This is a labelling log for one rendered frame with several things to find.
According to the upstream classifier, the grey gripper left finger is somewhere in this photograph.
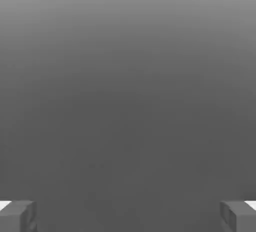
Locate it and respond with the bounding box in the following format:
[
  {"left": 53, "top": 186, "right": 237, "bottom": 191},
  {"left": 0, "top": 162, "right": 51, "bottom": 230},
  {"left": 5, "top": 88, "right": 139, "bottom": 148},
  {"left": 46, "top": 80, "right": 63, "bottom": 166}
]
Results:
[{"left": 0, "top": 199, "right": 38, "bottom": 232}]

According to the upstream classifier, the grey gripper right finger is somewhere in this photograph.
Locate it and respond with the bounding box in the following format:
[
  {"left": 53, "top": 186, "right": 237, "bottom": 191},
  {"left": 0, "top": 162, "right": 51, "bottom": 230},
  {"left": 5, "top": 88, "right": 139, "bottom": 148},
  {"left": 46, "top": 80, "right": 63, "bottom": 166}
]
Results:
[{"left": 219, "top": 199, "right": 256, "bottom": 232}]

